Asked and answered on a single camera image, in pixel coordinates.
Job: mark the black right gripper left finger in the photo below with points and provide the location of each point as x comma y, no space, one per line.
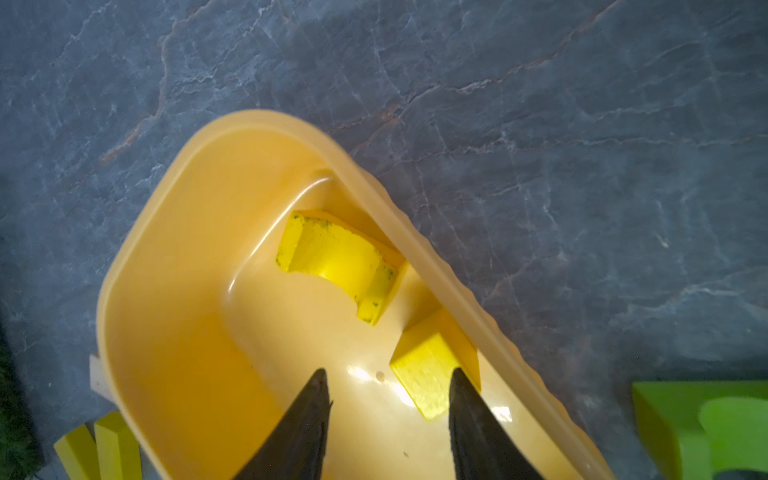
296,448

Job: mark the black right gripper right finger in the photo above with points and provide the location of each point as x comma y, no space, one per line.
480,447

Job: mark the yellow cube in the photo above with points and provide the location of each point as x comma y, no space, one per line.
425,358

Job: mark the yellow plastic tub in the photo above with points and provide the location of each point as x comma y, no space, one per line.
205,341

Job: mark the yellow arch block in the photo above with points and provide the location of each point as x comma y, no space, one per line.
366,269

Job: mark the green arch block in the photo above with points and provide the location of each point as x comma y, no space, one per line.
698,429

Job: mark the green artificial grass mat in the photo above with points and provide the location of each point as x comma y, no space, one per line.
21,454

